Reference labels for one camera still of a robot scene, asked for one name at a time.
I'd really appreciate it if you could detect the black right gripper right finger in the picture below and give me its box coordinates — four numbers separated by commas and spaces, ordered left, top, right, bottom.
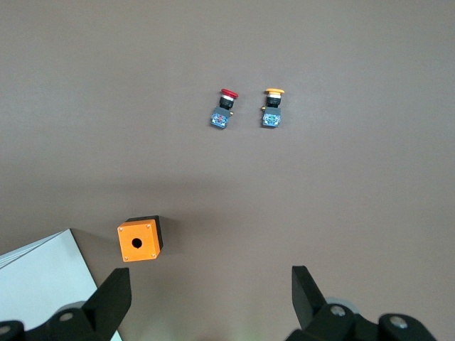
286, 265, 439, 341

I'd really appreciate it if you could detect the white drawer cabinet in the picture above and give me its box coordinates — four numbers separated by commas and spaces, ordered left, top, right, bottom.
0, 228, 120, 341

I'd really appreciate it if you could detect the yellow mushroom push button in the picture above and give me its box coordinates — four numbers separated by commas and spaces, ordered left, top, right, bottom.
260, 88, 286, 129

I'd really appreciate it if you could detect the red mushroom push button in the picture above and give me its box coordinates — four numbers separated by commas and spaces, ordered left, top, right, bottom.
208, 87, 240, 130

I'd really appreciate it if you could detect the orange button enclosure box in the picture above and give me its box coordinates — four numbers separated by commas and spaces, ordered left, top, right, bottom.
117, 215, 165, 264

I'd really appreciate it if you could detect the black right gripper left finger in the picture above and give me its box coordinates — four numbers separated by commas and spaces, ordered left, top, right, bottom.
0, 266, 133, 341

